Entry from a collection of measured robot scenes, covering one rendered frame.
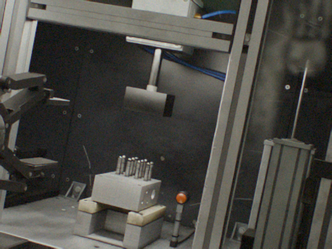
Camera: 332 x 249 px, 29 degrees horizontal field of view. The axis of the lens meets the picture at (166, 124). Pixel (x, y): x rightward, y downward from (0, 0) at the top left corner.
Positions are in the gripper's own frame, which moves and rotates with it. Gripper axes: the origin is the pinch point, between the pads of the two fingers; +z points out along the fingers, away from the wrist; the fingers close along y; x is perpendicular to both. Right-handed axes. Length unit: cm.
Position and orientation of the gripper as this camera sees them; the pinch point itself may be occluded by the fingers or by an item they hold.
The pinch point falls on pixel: (45, 132)
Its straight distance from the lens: 87.6
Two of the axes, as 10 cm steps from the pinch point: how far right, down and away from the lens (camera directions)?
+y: 1.9, -9.8, -0.5
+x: -9.4, -2.0, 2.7
